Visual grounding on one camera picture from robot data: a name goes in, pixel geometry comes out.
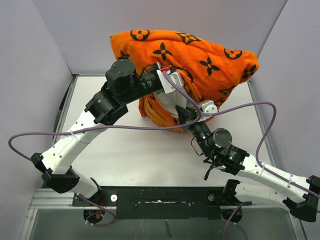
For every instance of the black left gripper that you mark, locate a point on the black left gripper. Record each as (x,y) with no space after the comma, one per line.
(151,68)

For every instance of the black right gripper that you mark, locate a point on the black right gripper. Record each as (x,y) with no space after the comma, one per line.
(185,115)

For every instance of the white pillow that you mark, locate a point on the white pillow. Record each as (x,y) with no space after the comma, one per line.
(164,104)

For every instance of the orange patterned plush pillowcase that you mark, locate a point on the orange patterned plush pillowcase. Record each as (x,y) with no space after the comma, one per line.
(208,70)

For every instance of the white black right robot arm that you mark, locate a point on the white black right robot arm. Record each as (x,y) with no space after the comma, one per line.
(297,194)

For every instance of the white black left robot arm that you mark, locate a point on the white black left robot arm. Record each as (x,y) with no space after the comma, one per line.
(122,86)

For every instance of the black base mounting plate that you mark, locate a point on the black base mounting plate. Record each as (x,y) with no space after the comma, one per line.
(166,203)

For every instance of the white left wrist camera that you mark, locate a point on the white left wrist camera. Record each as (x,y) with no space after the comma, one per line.
(170,80)

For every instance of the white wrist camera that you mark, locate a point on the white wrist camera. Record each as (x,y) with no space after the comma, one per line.
(170,80)
(208,108)

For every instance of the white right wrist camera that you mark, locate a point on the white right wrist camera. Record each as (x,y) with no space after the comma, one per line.
(208,108)

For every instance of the aluminium frame rail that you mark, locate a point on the aluminium frame rail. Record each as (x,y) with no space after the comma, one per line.
(51,216)

